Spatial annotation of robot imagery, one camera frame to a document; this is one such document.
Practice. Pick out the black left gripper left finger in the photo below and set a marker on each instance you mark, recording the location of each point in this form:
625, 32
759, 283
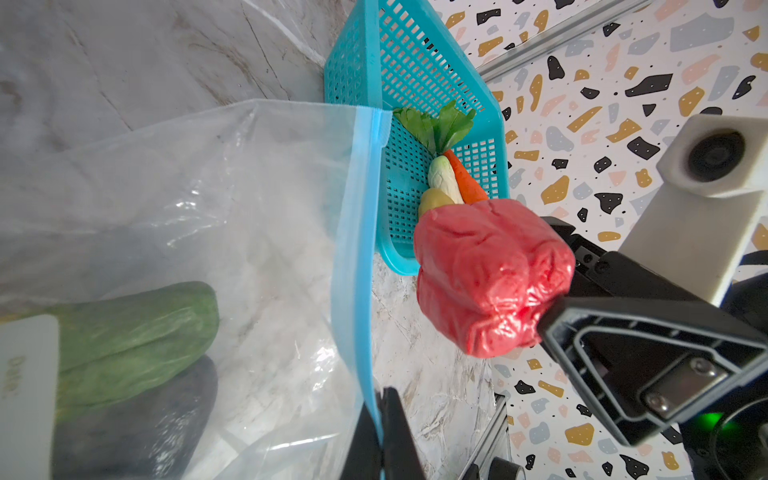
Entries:
364, 458

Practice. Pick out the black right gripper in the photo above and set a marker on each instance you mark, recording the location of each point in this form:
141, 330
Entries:
657, 335

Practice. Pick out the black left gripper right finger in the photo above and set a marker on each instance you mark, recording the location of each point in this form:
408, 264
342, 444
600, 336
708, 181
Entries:
399, 454

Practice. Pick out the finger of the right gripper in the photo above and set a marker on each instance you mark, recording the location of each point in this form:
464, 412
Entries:
561, 231

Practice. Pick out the red strawberry toy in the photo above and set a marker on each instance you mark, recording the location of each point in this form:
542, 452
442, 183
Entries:
488, 272

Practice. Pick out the dark avocado toy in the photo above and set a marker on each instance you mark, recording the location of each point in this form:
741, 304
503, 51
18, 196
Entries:
150, 436

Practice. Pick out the clear zip top bag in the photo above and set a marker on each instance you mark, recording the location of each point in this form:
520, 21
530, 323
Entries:
271, 203

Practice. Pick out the dark eggplant toy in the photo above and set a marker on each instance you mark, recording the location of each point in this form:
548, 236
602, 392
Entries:
113, 350

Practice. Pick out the orange carrot toy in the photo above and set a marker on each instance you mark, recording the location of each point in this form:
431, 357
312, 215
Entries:
470, 190

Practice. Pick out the white radish toy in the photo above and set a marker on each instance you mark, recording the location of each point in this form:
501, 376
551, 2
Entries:
441, 176

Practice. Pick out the green lettuce toy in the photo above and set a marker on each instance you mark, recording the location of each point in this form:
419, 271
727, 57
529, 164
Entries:
437, 134

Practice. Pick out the teal plastic basket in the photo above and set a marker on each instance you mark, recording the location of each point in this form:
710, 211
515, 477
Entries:
393, 54

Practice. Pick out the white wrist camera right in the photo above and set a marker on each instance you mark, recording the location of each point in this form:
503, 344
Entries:
702, 204

